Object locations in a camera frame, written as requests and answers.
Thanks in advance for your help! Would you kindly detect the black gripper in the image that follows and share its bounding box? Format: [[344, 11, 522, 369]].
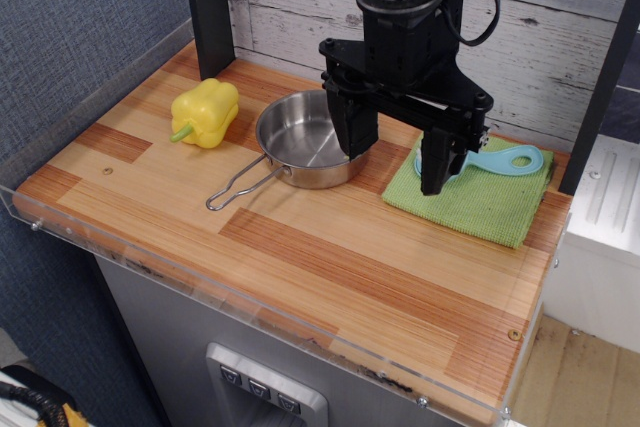
[[319, 6, 493, 196]]

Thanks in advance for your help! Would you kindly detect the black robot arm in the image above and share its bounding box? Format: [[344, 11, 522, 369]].
[[319, 0, 500, 196]]

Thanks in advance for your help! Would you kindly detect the stainless steel pan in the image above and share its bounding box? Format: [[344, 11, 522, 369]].
[[205, 90, 369, 211]]

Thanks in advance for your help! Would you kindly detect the yellow toy bell pepper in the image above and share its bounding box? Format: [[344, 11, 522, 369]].
[[170, 78, 239, 149]]

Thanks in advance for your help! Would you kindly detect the light blue scrub brush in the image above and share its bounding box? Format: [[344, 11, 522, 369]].
[[447, 145, 544, 182]]

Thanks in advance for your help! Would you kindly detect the green cloth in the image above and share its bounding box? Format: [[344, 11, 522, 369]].
[[382, 137, 554, 248]]

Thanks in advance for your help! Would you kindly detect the white side cabinet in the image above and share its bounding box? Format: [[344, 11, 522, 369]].
[[542, 135, 639, 352]]

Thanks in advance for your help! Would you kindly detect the silver dispenser button panel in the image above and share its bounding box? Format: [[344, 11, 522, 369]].
[[206, 342, 329, 426]]

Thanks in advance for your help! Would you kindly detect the grey toy fridge cabinet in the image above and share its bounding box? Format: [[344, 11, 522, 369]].
[[98, 257, 512, 426]]

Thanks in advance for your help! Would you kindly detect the clear acrylic table guard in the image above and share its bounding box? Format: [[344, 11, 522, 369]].
[[1, 23, 571, 426]]

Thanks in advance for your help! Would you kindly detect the yellow black bag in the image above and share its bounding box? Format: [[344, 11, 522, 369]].
[[1, 365, 90, 426]]

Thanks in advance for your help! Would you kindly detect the black right frame post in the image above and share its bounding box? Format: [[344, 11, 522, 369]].
[[558, 0, 639, 195]]

